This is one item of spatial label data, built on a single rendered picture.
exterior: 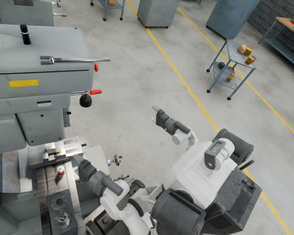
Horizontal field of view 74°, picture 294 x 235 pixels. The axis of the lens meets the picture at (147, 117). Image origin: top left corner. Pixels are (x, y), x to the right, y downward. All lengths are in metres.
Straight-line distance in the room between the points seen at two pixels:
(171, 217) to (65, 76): 0.62
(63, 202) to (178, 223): 0.78
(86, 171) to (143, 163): 1.84
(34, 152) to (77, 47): 0.93
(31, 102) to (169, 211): 0.67
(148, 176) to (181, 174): 1.94
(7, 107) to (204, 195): 0.80
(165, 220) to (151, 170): 2.05
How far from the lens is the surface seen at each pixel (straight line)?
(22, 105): 0.92
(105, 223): 1.76
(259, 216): 3.29
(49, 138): 1.18
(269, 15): 8.88
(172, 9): 5.69
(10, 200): 1.77
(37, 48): 0.84
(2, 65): 0.79
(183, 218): 0.66
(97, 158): 1.82
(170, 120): 1.16
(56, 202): 1.30
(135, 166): 2.66
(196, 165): 0.76
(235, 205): 0.79
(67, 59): 0.78
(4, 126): 1.03
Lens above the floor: 2.36
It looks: 48 degrees down
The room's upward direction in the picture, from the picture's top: 23 degrees clockwise
